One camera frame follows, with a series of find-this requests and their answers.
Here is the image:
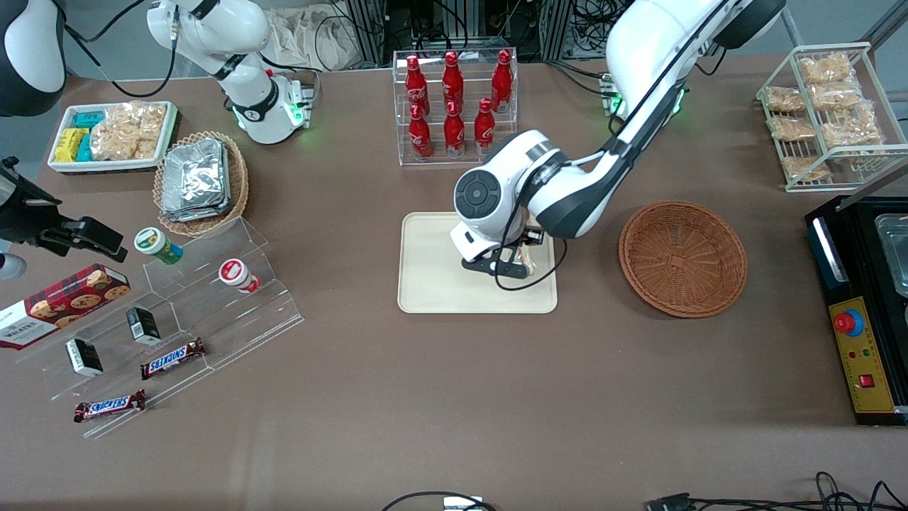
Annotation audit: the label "oval wicker basket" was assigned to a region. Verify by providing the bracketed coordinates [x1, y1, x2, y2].
[153, 130, 250, 238]

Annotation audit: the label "black cable connector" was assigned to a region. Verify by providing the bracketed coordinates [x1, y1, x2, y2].
[645, 492, 697, 511]

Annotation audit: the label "aluminium frame post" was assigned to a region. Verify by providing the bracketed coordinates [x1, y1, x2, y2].
[346, 0, 389, 70]
[538, 0, 577, 62]

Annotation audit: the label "brown Snickers bar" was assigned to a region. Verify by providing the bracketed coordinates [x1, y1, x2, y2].
[139, 336, 207, 381]
[73, 388, 148, 424]

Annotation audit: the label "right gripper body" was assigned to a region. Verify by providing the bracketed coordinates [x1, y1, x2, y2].
[0, 160, 69, 246]

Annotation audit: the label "clear bag of crackers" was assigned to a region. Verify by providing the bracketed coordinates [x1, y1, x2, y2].
[90, 101, 168, 163]

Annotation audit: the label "black looped table cable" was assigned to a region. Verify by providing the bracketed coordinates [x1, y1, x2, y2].
[381, 490, 499, 511]

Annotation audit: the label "silver foil packs stack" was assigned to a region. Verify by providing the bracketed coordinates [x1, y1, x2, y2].
[160, 138, 232, 223]

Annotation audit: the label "beige cloth bag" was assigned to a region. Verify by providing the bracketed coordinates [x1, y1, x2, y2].
[268, 6, 364, 72]

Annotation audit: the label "round brown wicker basket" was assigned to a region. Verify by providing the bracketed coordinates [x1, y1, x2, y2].
[619, 200, 748, 318]

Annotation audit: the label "clear acrylic bottle rack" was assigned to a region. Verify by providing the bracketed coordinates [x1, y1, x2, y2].
[392, 48, 519, 167]

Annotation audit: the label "clear acrylic stepped stand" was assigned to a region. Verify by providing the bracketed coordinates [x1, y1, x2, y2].
[14, 216, 306, 441]

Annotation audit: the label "red lidded cup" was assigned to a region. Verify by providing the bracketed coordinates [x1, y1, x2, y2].
[218, 258, 262, 295]

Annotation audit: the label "clear bag of snacks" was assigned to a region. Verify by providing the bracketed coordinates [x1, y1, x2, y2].
[765, 86, 807, 114]
[799, 53, 853, 87]
[781, 154, 831, 182]
[810, 81, 863, 111]
[821, 103, 885, 150]
[769, 115, 817, 142]

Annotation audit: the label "red tartan cookie box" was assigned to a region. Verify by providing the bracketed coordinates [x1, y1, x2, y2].
[0, 263, 133, 351]

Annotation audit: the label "green lidded cup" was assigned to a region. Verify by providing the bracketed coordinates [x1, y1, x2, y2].
[134, 226, 184, 266]

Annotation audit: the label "tangled black cables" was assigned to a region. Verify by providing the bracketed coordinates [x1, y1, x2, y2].
[695, 471, 908, 511]

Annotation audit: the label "small black box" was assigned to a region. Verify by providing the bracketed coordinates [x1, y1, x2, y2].
[65, 337, 105, 378]
[126, 306, 163, 347]

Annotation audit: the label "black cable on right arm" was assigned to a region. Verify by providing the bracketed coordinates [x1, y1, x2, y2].
[62, 0, 178, 99]

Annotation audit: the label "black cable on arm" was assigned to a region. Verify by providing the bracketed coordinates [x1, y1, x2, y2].
[62, 0, 178, 99]
[493, 0, 733, 292]

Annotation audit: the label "beige plastic tray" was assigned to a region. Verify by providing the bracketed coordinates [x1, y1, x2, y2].
[397, 211, 559, 314]

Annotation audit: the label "yellow snack packets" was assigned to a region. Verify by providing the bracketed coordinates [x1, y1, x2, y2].
[55, 128, 89, 164]

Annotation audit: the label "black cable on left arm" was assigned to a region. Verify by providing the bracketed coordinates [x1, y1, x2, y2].
[493, 0, 733, 292]

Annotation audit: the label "white rectangular snack tray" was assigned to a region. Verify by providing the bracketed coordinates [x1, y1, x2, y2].
[48, 101, 179, 175]

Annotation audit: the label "grey metal bar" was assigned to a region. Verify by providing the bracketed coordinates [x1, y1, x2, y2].
[837, 165, 908, 211]

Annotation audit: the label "red cola bottle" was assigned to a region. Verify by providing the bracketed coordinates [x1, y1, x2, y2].
[442, 51, 465, 114]
[473, 98, 497, 156]
[409, 104, 434, 160]
[491, 49, 514, 114]
[443, 101, 467, 159]
[405, 55, 431, 119]

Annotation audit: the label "steel pan in machine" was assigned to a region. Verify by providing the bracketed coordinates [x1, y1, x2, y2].
[873, 212, 908, 300]

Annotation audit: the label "black machine with yellow panel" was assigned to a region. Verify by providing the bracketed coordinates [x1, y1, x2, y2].
[804, 194, 908, 427]

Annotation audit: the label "white wire rack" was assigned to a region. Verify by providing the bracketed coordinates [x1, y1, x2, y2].
[755, 41, 908, 194]

